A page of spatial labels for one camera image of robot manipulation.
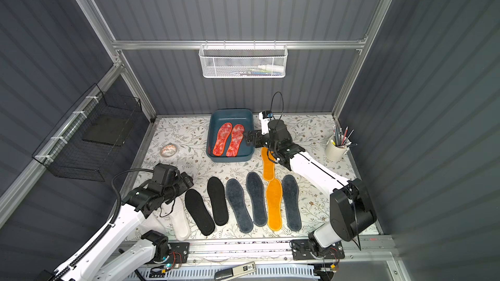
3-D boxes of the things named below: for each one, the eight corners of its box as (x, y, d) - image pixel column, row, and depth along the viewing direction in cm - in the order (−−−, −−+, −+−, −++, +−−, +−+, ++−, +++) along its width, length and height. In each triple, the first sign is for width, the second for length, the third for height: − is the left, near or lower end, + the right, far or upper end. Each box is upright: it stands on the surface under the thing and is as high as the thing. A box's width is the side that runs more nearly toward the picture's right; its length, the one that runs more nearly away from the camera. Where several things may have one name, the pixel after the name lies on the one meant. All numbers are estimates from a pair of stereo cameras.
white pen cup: (325, 164, 101) (332, 152, 92) (321, 148, 108) (327, 135, 99) (345, 164, 101) (354, 152, 92) (339, 148, 108) (347, 135, 99)
